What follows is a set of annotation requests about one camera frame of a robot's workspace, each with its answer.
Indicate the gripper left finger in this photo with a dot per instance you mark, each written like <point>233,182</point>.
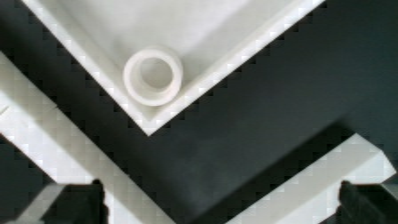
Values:
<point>68,204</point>

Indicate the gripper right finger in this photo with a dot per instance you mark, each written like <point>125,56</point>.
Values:
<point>368,203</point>

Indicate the white square tabletop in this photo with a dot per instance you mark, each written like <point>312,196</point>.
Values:
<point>210,31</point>

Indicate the white U-shaped fence wall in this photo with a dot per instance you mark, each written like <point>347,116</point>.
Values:
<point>40,130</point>

